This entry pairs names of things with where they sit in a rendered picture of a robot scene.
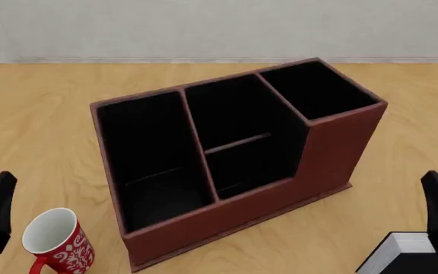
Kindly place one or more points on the black book with white pages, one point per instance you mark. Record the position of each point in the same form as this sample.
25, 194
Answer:
403, 245

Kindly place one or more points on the red white patterned mug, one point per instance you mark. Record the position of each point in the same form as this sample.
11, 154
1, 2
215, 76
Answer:
72, 252

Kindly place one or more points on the red-brown desk caddy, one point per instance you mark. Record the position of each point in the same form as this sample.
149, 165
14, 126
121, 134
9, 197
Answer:
329, 157

